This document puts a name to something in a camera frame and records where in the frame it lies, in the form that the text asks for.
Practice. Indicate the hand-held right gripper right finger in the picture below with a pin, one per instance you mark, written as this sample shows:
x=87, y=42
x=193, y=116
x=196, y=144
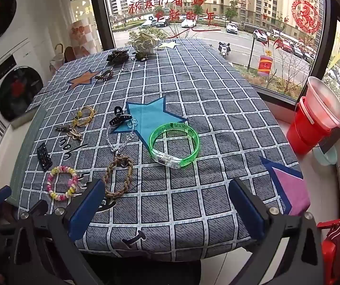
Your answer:
x=246, y=210

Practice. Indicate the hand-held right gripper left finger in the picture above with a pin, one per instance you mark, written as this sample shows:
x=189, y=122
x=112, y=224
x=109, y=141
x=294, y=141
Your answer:
x=86, y=209

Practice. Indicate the bronze bow hair clip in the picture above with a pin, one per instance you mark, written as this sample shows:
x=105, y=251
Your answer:
x=74, y=135

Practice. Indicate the black claw hair clip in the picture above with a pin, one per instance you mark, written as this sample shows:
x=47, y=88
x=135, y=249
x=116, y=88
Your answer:
x=117, y=118

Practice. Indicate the teal plastic basin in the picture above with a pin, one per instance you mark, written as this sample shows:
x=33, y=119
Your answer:
x=326, y=158

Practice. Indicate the red plastic bucket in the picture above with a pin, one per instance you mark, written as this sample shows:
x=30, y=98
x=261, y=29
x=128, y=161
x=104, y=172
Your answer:
x=303, y=133

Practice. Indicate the red plastic stool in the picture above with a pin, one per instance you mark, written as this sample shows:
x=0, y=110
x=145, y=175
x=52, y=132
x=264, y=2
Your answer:
x=339, y=243

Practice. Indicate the grey checked star tablecloth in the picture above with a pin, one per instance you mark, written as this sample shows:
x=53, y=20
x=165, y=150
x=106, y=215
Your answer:
x=217, y=109

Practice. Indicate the white washing machine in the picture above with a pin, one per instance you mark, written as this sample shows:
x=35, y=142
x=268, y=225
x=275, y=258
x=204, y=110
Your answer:
x=18, y=92

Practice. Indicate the translucent white bucket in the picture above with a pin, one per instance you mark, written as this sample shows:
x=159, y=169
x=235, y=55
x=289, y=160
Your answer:
x=321, y=104

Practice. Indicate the small silver earrings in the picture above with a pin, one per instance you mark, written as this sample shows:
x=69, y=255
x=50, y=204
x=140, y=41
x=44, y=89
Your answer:
x=125, y=69

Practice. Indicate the red firecracker window sticker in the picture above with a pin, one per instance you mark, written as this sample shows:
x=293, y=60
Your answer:
x=264, y=65

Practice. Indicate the dark patterned scrunchie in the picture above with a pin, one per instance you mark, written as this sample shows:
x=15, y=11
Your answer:
x=117, y=56

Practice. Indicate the brown rounded object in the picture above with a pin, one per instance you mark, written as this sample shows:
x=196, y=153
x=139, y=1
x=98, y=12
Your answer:
x=69, y=54

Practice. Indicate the small dark hair accessory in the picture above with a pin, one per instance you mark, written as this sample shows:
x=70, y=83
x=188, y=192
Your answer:
x=141, y=55

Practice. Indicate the checkered patterned cylinder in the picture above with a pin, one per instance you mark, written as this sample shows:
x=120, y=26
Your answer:
x=82, y=35

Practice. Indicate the white dotted scrunchie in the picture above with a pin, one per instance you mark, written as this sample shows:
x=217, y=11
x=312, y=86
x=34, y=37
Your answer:
x=144, y=43

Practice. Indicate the red round papercut sticker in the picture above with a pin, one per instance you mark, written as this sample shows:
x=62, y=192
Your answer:
x=306, y=14

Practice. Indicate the red writing window sticker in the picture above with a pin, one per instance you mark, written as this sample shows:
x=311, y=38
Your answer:
x=161, y=14

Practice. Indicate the dark window frame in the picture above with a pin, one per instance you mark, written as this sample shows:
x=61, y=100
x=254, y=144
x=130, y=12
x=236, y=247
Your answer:
x=100, y=12

